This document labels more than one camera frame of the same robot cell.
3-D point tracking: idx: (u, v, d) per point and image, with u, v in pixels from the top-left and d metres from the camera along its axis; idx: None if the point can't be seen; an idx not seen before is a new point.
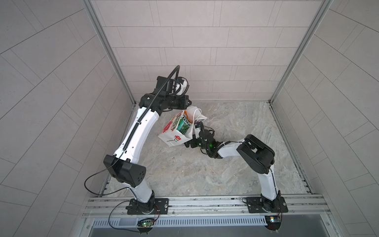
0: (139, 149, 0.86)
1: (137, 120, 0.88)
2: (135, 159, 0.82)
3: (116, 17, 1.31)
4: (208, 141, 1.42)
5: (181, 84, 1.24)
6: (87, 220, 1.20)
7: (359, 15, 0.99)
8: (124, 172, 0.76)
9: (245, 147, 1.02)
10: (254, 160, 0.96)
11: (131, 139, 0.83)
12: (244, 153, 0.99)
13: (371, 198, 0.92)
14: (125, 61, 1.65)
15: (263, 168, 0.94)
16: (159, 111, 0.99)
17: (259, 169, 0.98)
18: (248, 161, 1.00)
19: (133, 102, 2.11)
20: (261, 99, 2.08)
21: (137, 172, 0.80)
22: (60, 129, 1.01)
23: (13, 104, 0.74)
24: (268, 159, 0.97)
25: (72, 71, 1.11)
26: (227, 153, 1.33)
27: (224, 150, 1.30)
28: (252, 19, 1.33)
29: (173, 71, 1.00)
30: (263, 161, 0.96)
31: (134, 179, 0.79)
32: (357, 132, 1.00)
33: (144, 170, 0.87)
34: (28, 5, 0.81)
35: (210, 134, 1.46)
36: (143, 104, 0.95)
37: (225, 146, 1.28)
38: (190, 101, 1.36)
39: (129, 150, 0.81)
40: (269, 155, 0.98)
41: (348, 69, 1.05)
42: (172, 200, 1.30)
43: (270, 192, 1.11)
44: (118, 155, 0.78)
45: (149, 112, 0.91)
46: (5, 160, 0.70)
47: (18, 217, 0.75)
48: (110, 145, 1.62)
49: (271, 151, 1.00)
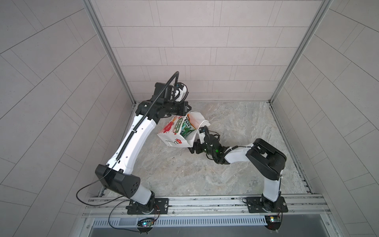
0: (133, 158, 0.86)
1: (133, 129, 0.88)
2: (129, 170, 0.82)
3: (116, 16, 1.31)
4: (213, 147, 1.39)
5: (180, 90, 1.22)
6: (87, 220, 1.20)
7: (359, 15, 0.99)
8: (116, 183, 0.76)
9: (254, 152, 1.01)
10: (265, 166, 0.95)
11: (124, 149, 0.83)
12: (254, 158, 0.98)
13: (372, 198, 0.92)
14: (125, 61, 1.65)
15: (275, 173, 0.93)
16: (156, 118, 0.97)
17: (270, 175, 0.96)
18: (259, 166, 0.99)
19: (133, 102, 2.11)
20: (261, 99, 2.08)
21: (130, 183, 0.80)
22: (61, 129, 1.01)
23: (13, 103, 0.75)
24: (279, 164, 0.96)
25: (72, 71, 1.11)
26: (234, 159, 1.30)
27: (231, 155, 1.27)
28: (252, 19, 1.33)
29: (172, 77, 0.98)
30: (274, 166, 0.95)
31: (126, 191, 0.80)
32: (357, 131, 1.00)
33: (137, 180, 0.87)
34: (29, 5, 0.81)
35: (216, 138, 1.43)
36: (140, 112, 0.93)
37: (233, 151, 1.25)
38: (188, 107, 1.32)
39: (122, 160, 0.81)
40: (281, 160, 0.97)
41: (348, 69, 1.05)
42: (172, 200, 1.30)
43: (273, 194, 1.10)
44: (111, 165, 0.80)
45: (145, 120, 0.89)
46: (5, 160, 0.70)
47: (18, 217, 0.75)
48: (110, 145, 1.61)
49: (282, 156, 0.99)
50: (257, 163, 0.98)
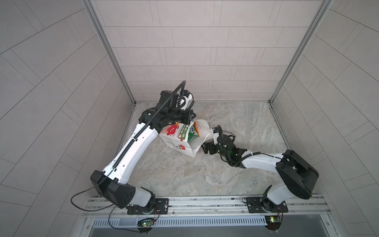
0: (131, 167, 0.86)
1: (133, 137, 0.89)
2: (124, 179, 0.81)
3: (116, 17, 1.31)
4: (227, 148, 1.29)
5: (186, 98, 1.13)
6: (87, 221, 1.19)
7: (359, 15, 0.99)
8: (110, 192, 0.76)
9: (287, 166, 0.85)
10: (300, 184, 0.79)
11: (122, 157, 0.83)
12: (289, 174, 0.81)
13: (372, 199, 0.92)
14: (125, 61, 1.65)
15: (309, 193, 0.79)
16: (159, 128, 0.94)
17: (300, 194, 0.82)
18: (289, 182, 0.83)
19: (133, 102, 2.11)
20: (261, 99, 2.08)
21: (124, 193, 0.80)
22: (61, 129, 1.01)
23: (14, 103, 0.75)
24: (313, 183, 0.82)
25: (72, 71, 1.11)
26: (252, 166, 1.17)
27: (251, 161, 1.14)
28: (252, 19, 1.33)
29: (177, 86, 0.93)
30: (308, 185, 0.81)
31: (120, 201, 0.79)
32: (357, 132, 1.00)
33: (132, 191, 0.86)
34: (29, 5, 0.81)
35: (231, 138, 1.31)
36: (143, 120, 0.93)
37: (253, 157, 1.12)
38: (194, 115, 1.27)
39: (118, 168, 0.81)
40: (314, 178, 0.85)
41: (348, 69, 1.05)
42: (172, 200, 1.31)
43: (281, 200, 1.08)
44: (106, 173, 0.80)
45: (147, 129, 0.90)
46: (5, 160, 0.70)
47: (18, 217, 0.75)
48: (110, 145, 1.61)
49: (315, 174, 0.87)
50: (290, 180, 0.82)
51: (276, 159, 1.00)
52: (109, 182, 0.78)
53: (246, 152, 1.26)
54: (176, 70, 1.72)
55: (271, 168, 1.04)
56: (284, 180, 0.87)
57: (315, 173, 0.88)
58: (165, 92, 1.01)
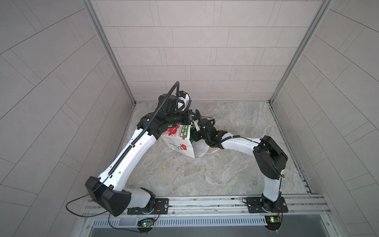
0: (128, 174, 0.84)
1: (131, 142, 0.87)
2: (120, 186, 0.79)
3: (116, 17, 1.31)
4: (207, 130, 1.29)
5: (183, 99, 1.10)
6: (87, 221, 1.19)
7: (359, 15, 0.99)
8: (104, 200, 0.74)
9: (263, 151, 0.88)
10: (272, 167, 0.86)
11: (118, 164, 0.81)
12: (263, 157, 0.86)
13: (372, 198, 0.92)
14: (125, 61, 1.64)
15: (278, 174, 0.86)
16: (157, 134, 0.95)
17: (270, 174, 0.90)
18: (262, 164, 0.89)
19: (133, 102, 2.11)
20: (261, 99, 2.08)
21: (119, 201, 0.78)
22: (60, 128, 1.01)
23: (13, 103, 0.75)
24: (282, 165, 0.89)
25: (72, 71, 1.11)
26: (231, 147, 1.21)
27: (230, 143, 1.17)
28: (252, 19, 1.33)
29: (173, 88, 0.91)
30: (277, 167, 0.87)
31: (114, 208, 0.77)
32: (357, 132, 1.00)
33: (127, 198, 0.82)
34: (28, 5, 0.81)
35: (210, 122, 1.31)
36: (141, 125, 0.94)
37: (233, 139, 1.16)
38: (192, 114, 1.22)
39: (114, 175, 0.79)
40: (282, 161, 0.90)
41: (349, 69, 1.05)
42: (172, 200, 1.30)
43: (275, 195, 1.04)
44: (102, 179, 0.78)
45: (145, 135, 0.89)
46: (5, 160, 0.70)
47: (18, 217, 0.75)
48: (109, 145, 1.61)
49: (284, 158, 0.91)
50: (263, 161, 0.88)
51: (253, 143, 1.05)
52: (103, 189, 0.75)
53: (225, 134, 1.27)
54: (176, 70, 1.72)
55: (247, 150, 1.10)
56: (257, 161, 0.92)
57: (286, 156, 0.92)
58: (162, 97, 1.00)
